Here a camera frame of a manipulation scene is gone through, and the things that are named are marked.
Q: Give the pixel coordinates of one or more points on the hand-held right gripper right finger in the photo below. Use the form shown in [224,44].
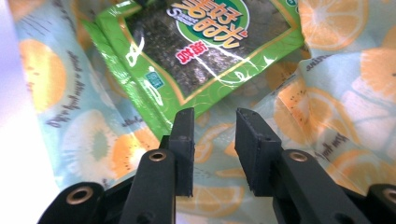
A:
[280,180]

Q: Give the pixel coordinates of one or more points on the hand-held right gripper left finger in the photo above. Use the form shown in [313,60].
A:
[155,186]

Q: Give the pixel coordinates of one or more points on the green seaweed snack packet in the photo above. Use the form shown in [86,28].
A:
[199,62]

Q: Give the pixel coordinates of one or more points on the white table mat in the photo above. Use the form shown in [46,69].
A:
[18,155]

